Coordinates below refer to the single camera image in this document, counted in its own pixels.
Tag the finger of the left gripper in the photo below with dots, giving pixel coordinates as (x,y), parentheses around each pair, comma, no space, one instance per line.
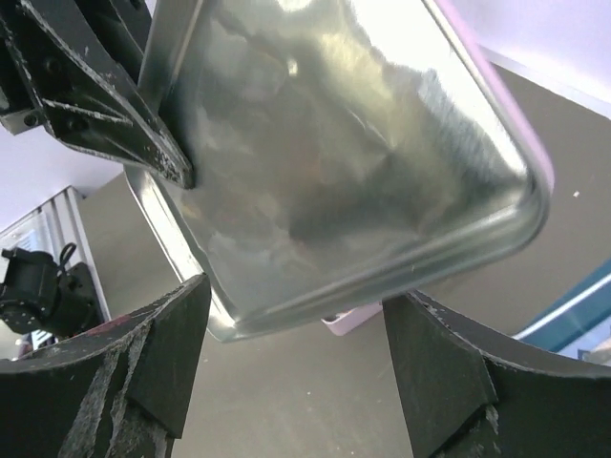
(72,67)

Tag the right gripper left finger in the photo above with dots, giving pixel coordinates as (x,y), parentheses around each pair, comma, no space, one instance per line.
(122,389)

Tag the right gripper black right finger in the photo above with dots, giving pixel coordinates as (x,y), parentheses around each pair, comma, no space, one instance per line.
(467,390)

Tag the blue patterned placemat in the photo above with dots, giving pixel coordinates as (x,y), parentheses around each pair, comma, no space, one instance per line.
(577,325)

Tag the white cookie box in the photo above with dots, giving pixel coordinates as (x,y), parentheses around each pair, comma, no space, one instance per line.
(342,323)

